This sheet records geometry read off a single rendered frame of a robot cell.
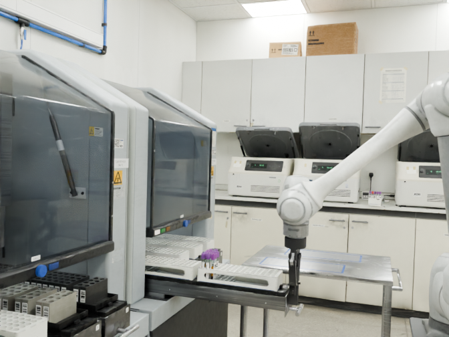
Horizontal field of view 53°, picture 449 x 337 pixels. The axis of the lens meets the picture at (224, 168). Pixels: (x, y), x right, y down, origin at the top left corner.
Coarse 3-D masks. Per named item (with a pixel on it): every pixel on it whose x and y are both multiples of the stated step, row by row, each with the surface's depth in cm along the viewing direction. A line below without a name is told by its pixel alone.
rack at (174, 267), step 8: (152, 256) 179; (152, 264) 168; (160, 264) 167; (168, 264) 166; (176, 264) 167; (184, 264) 167; (192, 264) 167; (200, 264) 171; (152, 272) 169; (160, 272) 176; (168, 272) 176; (176, 272) 176; (184, 272) 175; (192, 272) 164
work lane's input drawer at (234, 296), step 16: (144, 288) 168; (160, 288) 166; (176, 288) 163; (192, 288) 161; (208, 288) 159; (224, 288) 158; (240, 288) 156; (288, 288) 157; (240, 304) 156; (256, 304) 154; (272, 304) 152; (288, 304) 155
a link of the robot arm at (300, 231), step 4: (284, 224) 154; (288, 224) 152; (304, 224) 151; (308, 224) 153; (284, 228) 154; (288, 228) 152; (292, 228) 151; (296, 228) 151; (300, 228) 151; (304, 228) 151; (308, 228) 153; (284, 232) 154; (288, 232) 152; (292, 232) 152; (296, 232) 151; (300, 232) 151; (304, 232) 152; (308, 232) 154; (288, 236) 152; (292, 236) 152; (296, 236) 151; (300, 236) 151; (304, 236) 152
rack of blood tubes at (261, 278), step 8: (224, 264) 169; (200, 272) 162; (208, 272) 161; (216, 272) 160; (224, 272) 159; (232, 272) 158; (240, 272) 158; (248, 272) 158; (256, 272) 158; (264, 272) 160; (272, 272) 159; (280, 272) 159; (200, 280) 162; (208, 280) 161; (216, 280) 160; (224, 280) 160; (232, 280) 166; (240, 280) 167; (248, 280) 166; (256, 280) 165; (264, 280) 164; (272, 280) 153; (280, 280) 158; (264, 288) 154; (272, 288) 153
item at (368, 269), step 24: (264, 264) 189; (288, 264) 190; (312, 264) 191; (336, 264) 192; (360, 264) 194; (384, 264) 195; (384, 288) 209; (264, 312) 229; (384, 312) 170; (240, 336) 189; (264, 336) 229; (384, 336) 170
